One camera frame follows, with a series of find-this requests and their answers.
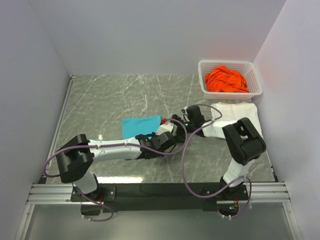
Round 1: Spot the turquoise t shirt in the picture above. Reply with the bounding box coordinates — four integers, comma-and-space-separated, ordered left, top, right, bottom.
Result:
122, 115, 161, 140

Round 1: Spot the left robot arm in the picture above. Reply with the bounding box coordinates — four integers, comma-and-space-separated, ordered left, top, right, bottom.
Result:
56, 119, 188, 201

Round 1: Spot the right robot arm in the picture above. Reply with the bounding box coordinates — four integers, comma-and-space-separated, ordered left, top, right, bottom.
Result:
172, 104, 267, 200

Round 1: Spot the folded white t shirt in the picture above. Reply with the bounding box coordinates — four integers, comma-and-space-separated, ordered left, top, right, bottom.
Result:
212, 102, 263, 137

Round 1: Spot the white plastic laundry basket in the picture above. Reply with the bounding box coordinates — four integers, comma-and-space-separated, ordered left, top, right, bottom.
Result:
198, 60, 263, 101

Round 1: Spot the orange t shirt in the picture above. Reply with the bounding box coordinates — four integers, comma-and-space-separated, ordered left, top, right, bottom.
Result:
204, 65, 249, 93

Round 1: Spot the black base crossbar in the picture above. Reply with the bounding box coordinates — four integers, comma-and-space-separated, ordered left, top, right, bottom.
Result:
86, 183, 249, 212

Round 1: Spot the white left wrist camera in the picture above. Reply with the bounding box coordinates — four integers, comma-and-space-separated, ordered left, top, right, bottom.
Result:
156, 118, 175, 135

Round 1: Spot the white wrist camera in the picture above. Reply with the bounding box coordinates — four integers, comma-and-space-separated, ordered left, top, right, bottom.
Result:
181, 106, 188, 115
156, 118, 175, 135

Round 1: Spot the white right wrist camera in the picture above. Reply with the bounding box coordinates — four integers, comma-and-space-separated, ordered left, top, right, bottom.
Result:
181, 106, 188, 115

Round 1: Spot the aluminium rail frame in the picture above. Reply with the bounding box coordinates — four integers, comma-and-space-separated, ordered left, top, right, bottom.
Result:
15, 74, 302, 240

